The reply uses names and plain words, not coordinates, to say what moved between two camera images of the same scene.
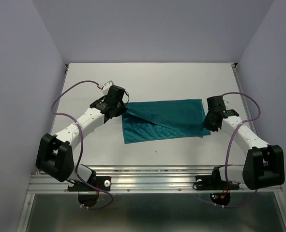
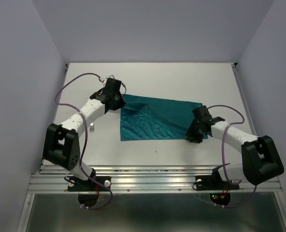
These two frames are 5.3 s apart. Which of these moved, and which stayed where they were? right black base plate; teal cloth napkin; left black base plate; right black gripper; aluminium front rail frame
Moved: right black gripper; teal cloth napkin
Stayed: left black base plate; right black base plate; aluminium front rail frame
